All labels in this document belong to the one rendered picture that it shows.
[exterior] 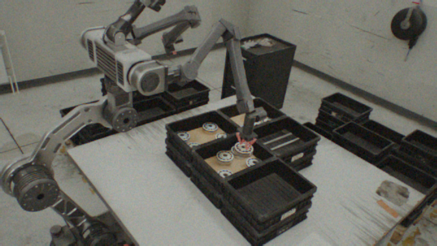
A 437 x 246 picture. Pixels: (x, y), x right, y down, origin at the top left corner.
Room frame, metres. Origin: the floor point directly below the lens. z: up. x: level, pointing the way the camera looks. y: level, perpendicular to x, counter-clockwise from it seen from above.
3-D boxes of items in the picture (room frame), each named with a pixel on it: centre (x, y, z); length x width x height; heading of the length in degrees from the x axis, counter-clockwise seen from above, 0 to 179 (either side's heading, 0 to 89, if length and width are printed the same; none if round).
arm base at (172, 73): (1.45, 0.25, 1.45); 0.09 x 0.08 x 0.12; 44
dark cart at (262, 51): (3.65, -0.36, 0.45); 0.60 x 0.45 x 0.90; 134
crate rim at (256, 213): (1.39, -0.30, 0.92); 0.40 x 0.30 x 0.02; 130
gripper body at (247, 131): (1.55, -0.15, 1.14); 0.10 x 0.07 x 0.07; 40
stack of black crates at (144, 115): (2.74, 0.64, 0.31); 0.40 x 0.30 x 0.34; 134
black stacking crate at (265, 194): (1.39, -0.30, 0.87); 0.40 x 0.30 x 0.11; 130
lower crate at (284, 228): (1.39, -0.30, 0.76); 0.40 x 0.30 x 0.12; 130
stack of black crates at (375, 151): (2.51, -1.20, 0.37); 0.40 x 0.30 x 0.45; 44
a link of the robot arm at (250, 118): (1.56, -0.16, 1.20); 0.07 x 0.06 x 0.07; 133
